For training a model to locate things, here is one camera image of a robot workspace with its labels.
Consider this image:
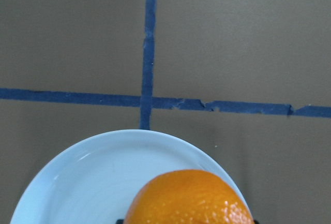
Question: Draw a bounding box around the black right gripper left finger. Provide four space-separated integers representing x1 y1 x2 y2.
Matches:
115 219 124 224

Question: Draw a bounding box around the light blue plate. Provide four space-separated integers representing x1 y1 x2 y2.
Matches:
11 129 238 223

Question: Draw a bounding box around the orange mandarin fruit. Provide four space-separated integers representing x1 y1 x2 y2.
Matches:
124 170 254 223

